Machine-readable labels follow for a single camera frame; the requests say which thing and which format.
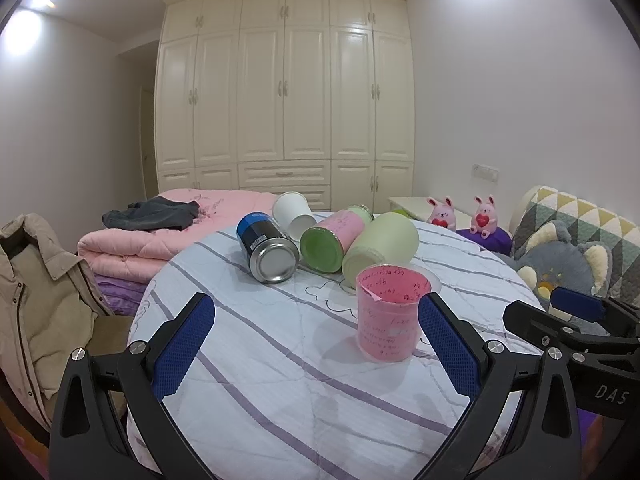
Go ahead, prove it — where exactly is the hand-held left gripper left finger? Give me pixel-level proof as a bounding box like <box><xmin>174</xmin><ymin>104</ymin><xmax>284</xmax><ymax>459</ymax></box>
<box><xmin>48</xmin><ymin>292</ymin><xmax>216</xmax><ymax>480</ymax></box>

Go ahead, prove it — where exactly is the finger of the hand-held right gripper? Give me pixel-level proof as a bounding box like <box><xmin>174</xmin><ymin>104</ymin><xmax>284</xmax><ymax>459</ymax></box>
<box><xmin>549</xmin><ymin>287</ymin><xmax>640</xmax><ymax>339</ymax></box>
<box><xmin>502</xmin><ymin>301</ymin><xmax>640</xmax><ymax>361</ymax></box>

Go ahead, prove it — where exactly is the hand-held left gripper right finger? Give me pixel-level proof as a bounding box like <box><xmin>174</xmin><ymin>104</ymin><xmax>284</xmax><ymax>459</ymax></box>
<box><xmin>417</xmin><ymin>292</ymin><xmax>584</xmax><ymax>480</ymax></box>

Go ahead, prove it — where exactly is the pink measuring cup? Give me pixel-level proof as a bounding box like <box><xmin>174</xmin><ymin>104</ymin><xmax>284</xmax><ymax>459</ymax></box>
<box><xmin>356</xmin><ymin>263</ymin><xmax>432</xmax><ymax>363</ymax></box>

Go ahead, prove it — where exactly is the light green cup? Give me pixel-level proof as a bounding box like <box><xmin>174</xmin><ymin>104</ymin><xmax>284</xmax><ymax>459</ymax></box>
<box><xmin>341</xmin><ymin>212</ymin><xmax>420</xmax><ymax>291</ymax></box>

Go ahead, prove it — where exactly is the white paper cup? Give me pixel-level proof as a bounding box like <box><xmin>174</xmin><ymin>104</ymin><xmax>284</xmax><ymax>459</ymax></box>
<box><xmin>272</xmin><ymin>191</ymin><xmax>317</xmax><ymax>241</ymax></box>

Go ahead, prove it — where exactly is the grey plush toy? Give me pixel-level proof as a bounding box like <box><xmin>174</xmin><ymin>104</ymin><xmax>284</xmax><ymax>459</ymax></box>
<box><xmin>516</xmin><ymin>220</ymin><xmax>615</xmax><ymax>336</ymax></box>

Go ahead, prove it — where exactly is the purple blanket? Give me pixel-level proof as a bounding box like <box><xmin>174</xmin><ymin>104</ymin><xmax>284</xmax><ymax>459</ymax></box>
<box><xmin>94</xmin><ymin>274</ymin><xmax>151</xmax><ymax>317</ymax></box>

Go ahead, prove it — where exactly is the triangle patterned cushion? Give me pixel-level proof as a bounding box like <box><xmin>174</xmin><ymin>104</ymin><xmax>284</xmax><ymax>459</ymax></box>
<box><xmin>510</xmin><ymin>185</ymin><xmax>640</xmax><ymax>306</ymax></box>

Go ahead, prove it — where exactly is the purple cushion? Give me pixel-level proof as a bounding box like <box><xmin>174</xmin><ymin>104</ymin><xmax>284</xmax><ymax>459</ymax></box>
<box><xmin>456</xmin><ymin>227</ymin><xmax>513</xmax><ymax>256</ymax></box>

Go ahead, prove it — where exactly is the striped white table cloth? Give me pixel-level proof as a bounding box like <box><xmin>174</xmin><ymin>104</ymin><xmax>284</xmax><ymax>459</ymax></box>
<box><xmin>126</xmin><ymin>211</ymin><xmax>551</xmax><ymax>480</ymax></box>

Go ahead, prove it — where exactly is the folded pink quilt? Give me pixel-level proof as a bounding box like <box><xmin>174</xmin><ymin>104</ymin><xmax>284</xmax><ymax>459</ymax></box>
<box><xmin>77</xmin><ymin>188</ymin><xmax>281</xmax><ymax>282</ymax></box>

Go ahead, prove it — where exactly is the pink bunny toy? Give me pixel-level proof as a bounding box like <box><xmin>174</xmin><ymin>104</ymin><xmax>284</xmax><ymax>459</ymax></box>
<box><xmin>469</xmin><ymin>195</ymin><xmax>498</xmax><ymax>238</ymax></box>
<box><xmin>426</xmin><ymin>196</ymin><xmax>458</xmax><ymax>231</ymax></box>

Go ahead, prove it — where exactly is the blue metal can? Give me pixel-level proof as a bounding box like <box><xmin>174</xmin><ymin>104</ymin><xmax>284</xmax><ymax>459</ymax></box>
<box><xmin>236</xmin><ymin>211</ymin><xmax>300</xmax><ymax>285</ymax></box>

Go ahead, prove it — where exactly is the dark grey garment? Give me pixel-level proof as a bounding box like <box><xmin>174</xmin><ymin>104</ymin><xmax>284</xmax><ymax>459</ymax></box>
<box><xmin>102</xmin><ymin>197</ymin><xmax>201</xmax><ymax>232</ymax></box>

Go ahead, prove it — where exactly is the beige padded jacket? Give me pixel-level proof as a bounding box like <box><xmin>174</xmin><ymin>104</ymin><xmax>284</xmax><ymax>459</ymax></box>
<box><xmin>0</xmin><ymin>213</ymin><xmax>117</xmax><ymax>403</ymax></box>

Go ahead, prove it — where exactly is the pink can with green lid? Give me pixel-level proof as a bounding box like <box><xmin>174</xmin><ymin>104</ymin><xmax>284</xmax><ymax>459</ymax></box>
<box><xmin>299</xmin><ymin>204</ymin><xmax>374</xmax><ymax>275</ymax></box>

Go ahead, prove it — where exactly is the cream wardrobe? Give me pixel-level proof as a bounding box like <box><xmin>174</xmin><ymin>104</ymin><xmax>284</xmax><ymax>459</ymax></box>
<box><xmin>155</xmin><ymin>0</ymin><xmax>416</xmax><ymax>211</ymax></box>

